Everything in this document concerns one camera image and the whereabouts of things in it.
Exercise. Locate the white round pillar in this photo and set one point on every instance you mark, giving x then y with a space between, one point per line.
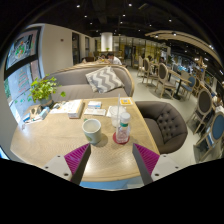
106 41

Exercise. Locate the red round coaster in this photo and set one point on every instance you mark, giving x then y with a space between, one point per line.
121 143

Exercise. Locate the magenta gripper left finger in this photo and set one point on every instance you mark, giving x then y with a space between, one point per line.
76 161

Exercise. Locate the person in white shirt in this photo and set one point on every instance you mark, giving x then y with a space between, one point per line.
113 59

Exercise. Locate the clear plastic water bottle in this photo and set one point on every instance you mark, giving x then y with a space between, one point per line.
123 130

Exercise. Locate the grey curved sofa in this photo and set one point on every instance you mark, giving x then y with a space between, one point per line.
74 84

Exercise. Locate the wooden dining chair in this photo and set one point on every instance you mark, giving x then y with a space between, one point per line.
163 80

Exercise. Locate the window with poster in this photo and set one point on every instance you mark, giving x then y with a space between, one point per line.
21 69

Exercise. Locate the white menu booklet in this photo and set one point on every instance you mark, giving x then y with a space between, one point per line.
72 108

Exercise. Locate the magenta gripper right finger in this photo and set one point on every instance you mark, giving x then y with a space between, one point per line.
146 161

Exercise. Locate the yellow table sign card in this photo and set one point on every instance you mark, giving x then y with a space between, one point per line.
126 101

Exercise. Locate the green potted plant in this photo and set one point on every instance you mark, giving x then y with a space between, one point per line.
42 90

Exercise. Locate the grey tufted armchair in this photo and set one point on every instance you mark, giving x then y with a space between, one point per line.
165 123

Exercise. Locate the clear plastic cup with straw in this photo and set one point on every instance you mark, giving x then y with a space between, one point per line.
115 112

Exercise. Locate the grey chevron cushion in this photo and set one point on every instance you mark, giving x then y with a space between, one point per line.
104 80

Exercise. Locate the green and white mug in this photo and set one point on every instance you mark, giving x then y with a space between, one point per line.
92 130

